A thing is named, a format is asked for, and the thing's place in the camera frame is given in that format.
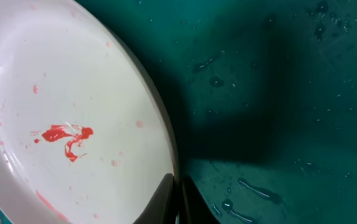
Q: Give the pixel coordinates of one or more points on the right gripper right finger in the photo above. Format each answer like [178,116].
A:
[193,208]

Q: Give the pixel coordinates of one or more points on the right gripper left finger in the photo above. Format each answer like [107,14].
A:
[161,207]

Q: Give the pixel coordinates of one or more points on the white plate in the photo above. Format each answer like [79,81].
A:
[82,139]

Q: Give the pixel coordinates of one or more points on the teal plastic serving tray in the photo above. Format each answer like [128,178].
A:
[259,100]

